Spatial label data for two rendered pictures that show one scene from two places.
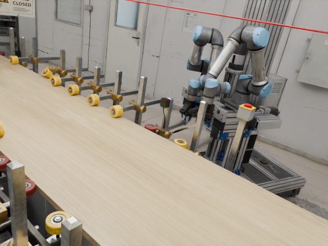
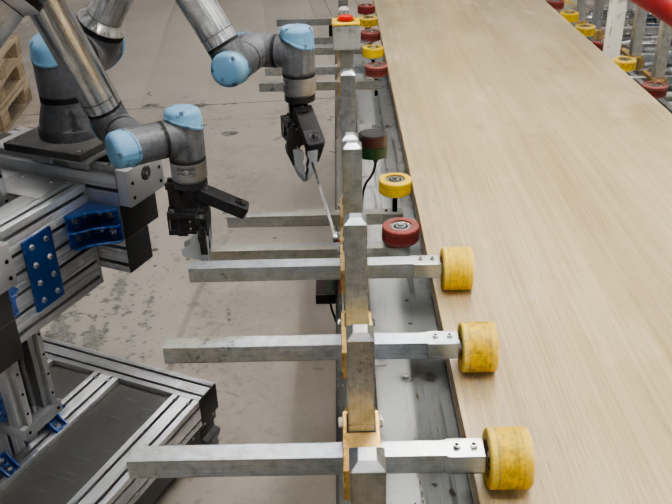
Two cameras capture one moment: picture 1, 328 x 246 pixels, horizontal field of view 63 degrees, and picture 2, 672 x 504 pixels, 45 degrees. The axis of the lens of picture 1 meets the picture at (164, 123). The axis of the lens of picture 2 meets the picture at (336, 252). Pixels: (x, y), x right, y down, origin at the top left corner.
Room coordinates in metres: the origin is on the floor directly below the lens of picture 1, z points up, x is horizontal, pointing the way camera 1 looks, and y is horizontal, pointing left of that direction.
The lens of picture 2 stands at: (2.62, 1.27, 1.69)
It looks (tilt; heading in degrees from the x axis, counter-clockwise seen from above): 29 degrees down; 235
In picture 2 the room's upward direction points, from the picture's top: 2 degrees counter-clockwise
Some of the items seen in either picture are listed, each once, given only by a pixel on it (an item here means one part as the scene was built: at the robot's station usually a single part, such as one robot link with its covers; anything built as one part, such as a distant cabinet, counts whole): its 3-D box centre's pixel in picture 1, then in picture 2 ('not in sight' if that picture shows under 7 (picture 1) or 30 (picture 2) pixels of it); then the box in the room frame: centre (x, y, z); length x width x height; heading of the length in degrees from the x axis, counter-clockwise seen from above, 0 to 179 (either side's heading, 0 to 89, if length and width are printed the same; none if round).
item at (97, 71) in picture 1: (95, 94); (361, 471); (2.12, 0.60, 0.88); 0.03 x 0.03 x 0.48; 55
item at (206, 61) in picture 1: (208, 66); not in sight; (2.51, -0.31, 1.21); 0.13 x 0.12 x 0.14; 89
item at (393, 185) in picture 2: (178, 149); (394, 198); (1.47, -0.12, 0.85); 0.08 x 0.08 x 0.11
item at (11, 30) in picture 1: (12, 50); not in sight; (2.99, 1.82, 0.94); 0.03 x 0.03 x 0.48; 55
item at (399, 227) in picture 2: (149, 133); (400, 246); (1.62, 0.08, 0.85); 0.08 x 0.08 x 0.11
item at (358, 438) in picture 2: (94, 87); (362, 448); (2.13, 0.62, 0.95); 0.13 x 0.06 x 0.05; 55
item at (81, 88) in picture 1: (98, 85); (320, 457); (2.19, 0.60, 0.95); 0.50 x 0.04 x 0.04; 145
